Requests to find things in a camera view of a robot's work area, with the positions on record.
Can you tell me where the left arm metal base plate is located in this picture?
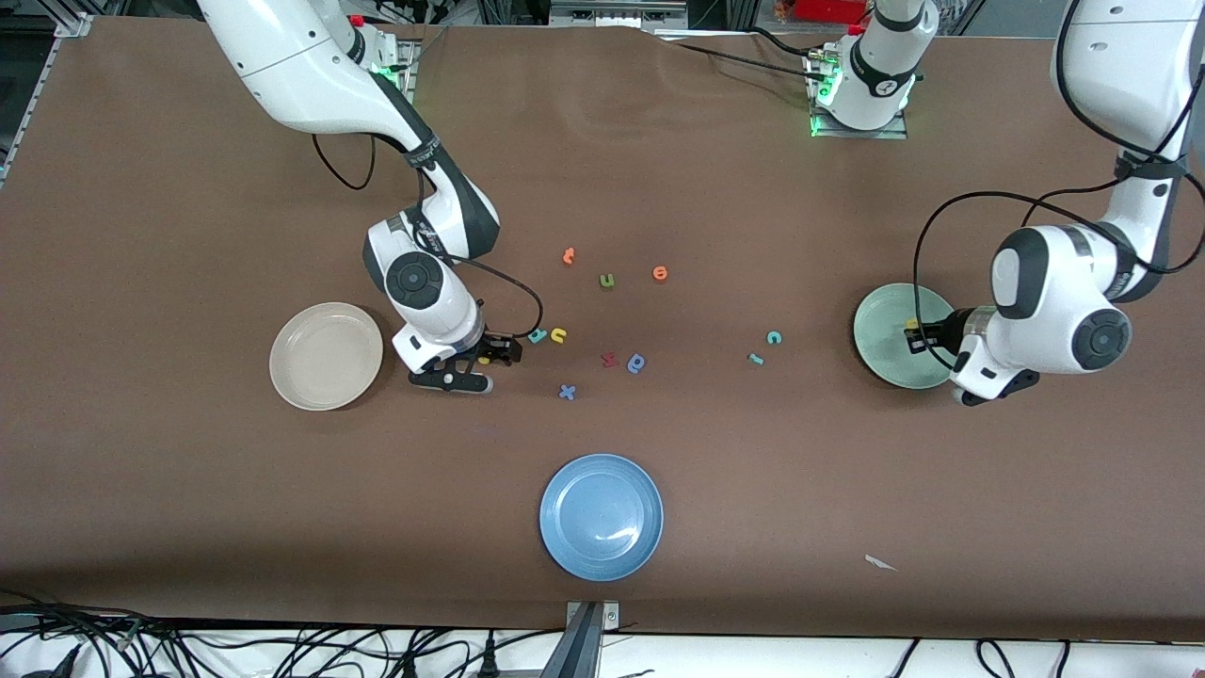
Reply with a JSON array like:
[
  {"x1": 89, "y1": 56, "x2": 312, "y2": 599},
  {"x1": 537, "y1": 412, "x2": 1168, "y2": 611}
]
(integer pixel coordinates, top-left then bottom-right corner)
[{"x1": 808, "y1": 47, "x2": 910, "y2": 140}]

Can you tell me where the aluminium frame rail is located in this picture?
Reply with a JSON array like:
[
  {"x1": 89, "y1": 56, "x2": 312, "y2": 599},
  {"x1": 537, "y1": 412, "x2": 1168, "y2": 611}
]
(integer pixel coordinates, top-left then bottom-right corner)
[{"x1": 0, "y1": 9, "x2": 95, "y2": 185}]

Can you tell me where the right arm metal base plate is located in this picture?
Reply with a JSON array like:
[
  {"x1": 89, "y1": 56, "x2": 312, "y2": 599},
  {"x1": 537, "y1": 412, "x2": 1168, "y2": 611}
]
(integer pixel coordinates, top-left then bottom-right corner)
[{"x1": 372, "y1": 38, "x2": 421, "y2": 97}]

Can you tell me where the beige round plate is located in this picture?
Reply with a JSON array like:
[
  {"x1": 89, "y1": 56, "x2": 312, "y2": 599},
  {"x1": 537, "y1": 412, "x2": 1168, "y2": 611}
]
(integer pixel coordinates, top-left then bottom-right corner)
[{"x1": 268, "y1": 301, "x2": 385, "y2": 412}]

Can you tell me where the blue round plate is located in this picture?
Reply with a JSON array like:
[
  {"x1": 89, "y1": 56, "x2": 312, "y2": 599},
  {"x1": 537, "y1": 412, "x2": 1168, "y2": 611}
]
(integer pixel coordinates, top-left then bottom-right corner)
[{"x1": 538, "y1": 453, "x2": 666, "y2": 583}]

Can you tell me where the green round plate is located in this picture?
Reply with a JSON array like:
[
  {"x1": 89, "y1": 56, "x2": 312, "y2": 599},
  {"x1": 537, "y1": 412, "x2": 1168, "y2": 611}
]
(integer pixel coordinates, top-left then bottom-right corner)
[{"x1": 853, "y1": 282, "x2": 957, "y2": 390}]

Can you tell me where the black cable on table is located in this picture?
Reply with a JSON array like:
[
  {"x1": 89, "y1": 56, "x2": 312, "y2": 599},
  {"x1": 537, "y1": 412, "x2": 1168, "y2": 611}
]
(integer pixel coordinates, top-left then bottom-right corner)
[{"x1": 654, "y1": 26, "x2": 834, "y2": 86}]

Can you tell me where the grey metal box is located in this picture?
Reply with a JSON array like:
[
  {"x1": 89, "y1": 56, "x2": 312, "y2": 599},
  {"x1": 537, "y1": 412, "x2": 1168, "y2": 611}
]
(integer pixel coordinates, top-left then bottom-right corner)
[{"x1": 549, "y1": 0, "x2": 690, "y2": 31}]

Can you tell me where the black floor cable loop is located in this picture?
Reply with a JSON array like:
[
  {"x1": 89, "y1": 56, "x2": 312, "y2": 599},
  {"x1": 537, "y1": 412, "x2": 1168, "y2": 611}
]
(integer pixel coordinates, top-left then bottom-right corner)
[{"x1": 975, "y1": 638, "x2": 1021, "y2": 678}]

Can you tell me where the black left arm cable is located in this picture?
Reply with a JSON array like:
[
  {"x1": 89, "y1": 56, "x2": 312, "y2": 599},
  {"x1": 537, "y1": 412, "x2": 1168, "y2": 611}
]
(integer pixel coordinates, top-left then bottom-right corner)
[{"x1": 911, "y1": 0, "x2": 1205, "y2": 370}]

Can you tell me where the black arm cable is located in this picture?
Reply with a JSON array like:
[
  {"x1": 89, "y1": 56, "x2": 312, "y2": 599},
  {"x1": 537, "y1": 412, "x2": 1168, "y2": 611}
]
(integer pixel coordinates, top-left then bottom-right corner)
[
  {"x1": 911, "y1": 0, "x2": 1205, "y2": 370},
  {"x1": 311, "y1": 132, "x2": 546, "y2": 342}
]

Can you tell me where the black floor cable tangle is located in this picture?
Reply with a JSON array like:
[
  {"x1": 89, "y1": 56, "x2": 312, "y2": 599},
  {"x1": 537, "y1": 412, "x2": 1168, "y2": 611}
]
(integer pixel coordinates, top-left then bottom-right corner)
[{"x1": 0, "y1": 589, "x2": 566, "y2": 678}]

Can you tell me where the red box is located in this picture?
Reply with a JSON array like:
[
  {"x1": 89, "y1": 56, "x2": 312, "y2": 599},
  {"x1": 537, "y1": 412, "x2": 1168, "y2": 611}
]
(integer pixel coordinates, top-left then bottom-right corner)
[{"x1": 789, "y1": 0, "x2": 869, "y2": 25}]

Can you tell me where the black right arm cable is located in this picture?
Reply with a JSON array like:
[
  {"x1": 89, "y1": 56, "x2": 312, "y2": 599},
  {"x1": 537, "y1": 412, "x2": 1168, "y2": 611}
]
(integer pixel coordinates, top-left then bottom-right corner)
[{"x1": 311, "y1": 132, "x2": 546, "y2": 342}]

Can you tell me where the metal table edge bracket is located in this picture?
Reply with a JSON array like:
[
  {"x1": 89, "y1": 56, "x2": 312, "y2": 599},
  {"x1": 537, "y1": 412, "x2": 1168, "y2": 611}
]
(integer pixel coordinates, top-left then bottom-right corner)
[{"x1": 541, "y1": 600, "x2": 622, "y2": 678}]

